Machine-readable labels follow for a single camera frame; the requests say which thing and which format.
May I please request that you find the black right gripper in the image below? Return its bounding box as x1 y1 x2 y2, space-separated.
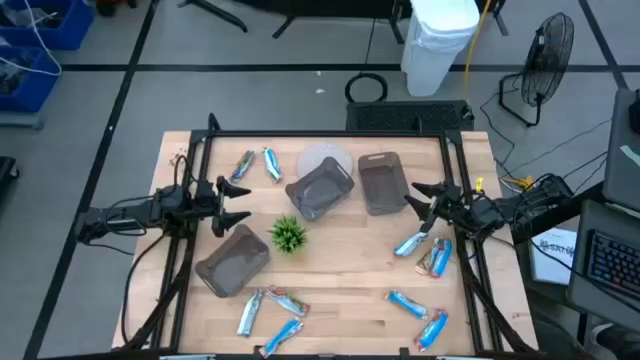
403 180 474 235

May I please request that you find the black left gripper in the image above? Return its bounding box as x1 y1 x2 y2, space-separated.
195 175 253 239

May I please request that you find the green grey granola bar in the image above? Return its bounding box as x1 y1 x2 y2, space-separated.
228 149 257 185

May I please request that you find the white green granola bar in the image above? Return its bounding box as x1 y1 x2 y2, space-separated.
393 230 430 258

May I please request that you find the blue white granola bar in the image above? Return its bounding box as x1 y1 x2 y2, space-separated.
261 146 284 185

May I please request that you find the red green granola bar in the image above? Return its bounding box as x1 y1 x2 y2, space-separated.
263 285 312 318

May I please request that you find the silver blue granola bar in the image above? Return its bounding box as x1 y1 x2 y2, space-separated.
236 288 265 338

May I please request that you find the blue red granola bar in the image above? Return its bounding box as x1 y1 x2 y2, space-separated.
413 308 450 353

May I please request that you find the grey translucent plastic bin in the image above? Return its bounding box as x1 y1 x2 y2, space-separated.
284 156 356 223
357 151 412 217
194 223 272 299

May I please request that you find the green plant in white pot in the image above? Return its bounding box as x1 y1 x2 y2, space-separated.
267 213 310 256

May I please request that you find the black perforated metal box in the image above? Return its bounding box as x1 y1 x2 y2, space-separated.
345 99 475 134

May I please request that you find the round white woven mat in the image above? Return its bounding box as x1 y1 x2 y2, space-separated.
296 143 354 179

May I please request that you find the yellow power connector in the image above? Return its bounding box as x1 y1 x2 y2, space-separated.
502 174 535 191

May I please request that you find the white printed paper sheet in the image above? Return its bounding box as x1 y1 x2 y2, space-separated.
529 227 579 286

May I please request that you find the white plastic trash bin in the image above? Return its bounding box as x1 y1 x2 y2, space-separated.
399 0 481 98

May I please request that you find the grey keyboard shelf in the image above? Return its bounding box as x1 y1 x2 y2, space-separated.
566 199 640 331

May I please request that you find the black floor fan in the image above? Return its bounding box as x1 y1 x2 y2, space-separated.
498 12 576 128

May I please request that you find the grey workstation shelf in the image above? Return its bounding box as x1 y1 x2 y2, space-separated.
602 88 640 214

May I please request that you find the black backlit keyboard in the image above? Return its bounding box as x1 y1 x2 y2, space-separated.
587 229 640 301

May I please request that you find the black floor object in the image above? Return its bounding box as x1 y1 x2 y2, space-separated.
0 155 21 199

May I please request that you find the blue plastic storage bin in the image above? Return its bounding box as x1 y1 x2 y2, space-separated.
0 0 96 51
0 44 62 114

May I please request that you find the person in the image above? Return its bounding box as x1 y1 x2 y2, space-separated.
588 322 640 360

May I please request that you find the black left arm wrist cable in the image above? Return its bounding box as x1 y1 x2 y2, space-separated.
172 153 201 189

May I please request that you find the black aluminium frame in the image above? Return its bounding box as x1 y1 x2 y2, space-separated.
117 112 536 360

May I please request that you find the coiled black cable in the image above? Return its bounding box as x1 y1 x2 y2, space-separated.
343 72 389 105

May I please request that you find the yellow hanging cable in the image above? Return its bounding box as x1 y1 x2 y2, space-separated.
462 0 494 99

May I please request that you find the black left arm floor cable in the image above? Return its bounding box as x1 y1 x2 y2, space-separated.
119 230 169 346

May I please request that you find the thin white cable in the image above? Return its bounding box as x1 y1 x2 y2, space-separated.
0 0 64 77

